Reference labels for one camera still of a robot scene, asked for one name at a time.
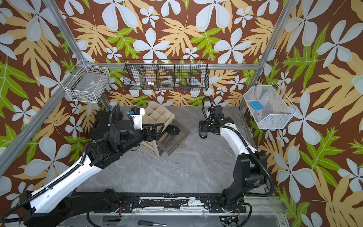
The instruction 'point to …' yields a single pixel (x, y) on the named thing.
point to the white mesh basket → (271, 107)
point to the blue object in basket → (256, 105)
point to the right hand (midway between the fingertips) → (204, 126)
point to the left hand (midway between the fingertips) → (158, 124)
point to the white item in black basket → (151, 82)
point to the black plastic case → (100, 125)
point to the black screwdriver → (150, 223)
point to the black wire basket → (166, 74)
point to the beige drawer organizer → (155, 114)
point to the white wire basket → (86, 82)
